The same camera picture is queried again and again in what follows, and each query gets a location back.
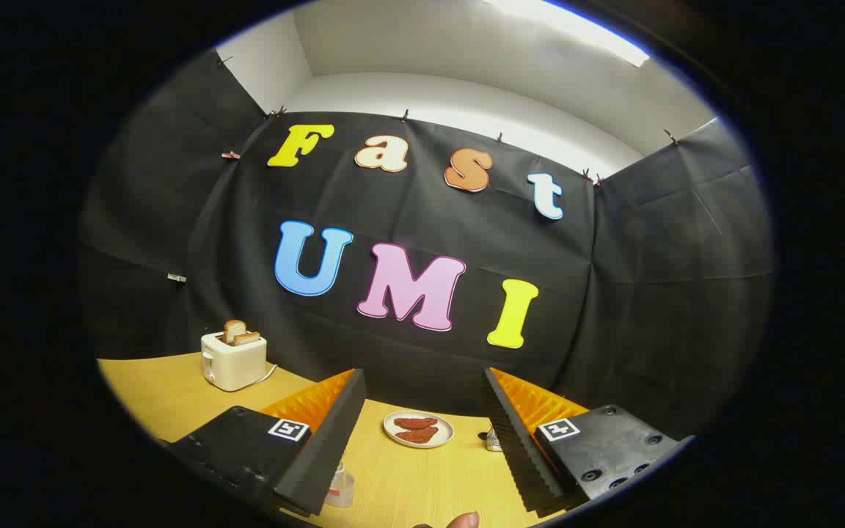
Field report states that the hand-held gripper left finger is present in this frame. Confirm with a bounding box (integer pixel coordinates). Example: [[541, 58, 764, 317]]
[[166, 368, 367, 517]]

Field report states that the wooden table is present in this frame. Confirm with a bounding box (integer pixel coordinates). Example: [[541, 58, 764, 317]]
[[98, 352, 588, 528]]

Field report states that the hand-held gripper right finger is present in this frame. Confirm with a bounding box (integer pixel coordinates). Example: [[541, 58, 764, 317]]
[[483, 367, 695, 514]]

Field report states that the clear juice bottle pink label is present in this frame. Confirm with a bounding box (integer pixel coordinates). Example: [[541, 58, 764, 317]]
[[323, 461, 356, 508]]

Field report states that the cream toaster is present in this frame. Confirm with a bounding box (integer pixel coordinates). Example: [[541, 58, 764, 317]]
[[201, 331, 268, 392]]

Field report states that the white round plate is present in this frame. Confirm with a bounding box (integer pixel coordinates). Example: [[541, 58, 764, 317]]
[[383, 410, 455, 449]]

